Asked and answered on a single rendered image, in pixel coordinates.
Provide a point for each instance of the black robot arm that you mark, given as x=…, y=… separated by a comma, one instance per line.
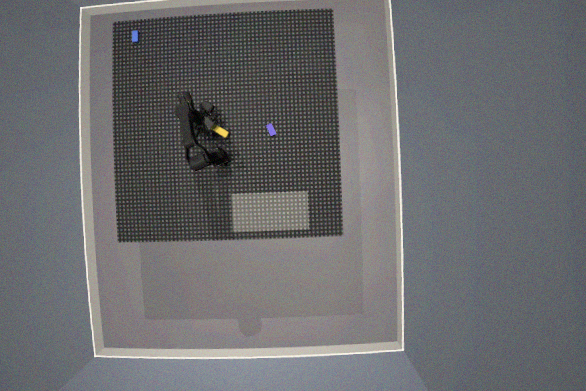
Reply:
x=187, y=114

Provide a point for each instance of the purple rectangular block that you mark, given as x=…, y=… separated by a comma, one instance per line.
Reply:
x=271, y=129

